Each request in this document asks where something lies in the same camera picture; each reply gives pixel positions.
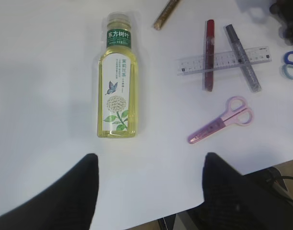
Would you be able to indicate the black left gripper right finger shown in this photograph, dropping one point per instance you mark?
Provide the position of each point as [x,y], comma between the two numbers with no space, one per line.
[241,202]

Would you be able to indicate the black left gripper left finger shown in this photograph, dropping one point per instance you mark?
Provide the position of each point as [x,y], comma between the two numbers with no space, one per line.
[68,204]

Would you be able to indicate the blue scissors with cap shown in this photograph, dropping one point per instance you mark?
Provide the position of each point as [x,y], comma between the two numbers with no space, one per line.
[288,64]

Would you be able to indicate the yellow tea bottle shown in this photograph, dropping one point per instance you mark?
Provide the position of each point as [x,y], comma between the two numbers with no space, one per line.
[118,81]

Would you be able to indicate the purple artificial grape bunch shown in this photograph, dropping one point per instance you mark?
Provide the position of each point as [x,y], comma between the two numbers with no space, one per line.
[284,10]

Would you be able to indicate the silver glitter pen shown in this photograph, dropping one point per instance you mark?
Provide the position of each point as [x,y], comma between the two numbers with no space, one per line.
[246,68]

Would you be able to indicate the clear plastic ruler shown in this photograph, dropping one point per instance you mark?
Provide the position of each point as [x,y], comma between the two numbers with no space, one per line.
[223,60]

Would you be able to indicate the red glitter pen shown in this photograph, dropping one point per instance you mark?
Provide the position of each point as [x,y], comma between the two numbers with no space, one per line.
[209,55]

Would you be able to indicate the gold glitter pen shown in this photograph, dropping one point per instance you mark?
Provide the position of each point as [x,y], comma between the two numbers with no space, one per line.
[165,14]

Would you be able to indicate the pink purple scissors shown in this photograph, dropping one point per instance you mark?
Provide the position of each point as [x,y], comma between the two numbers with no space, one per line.
[241,116]

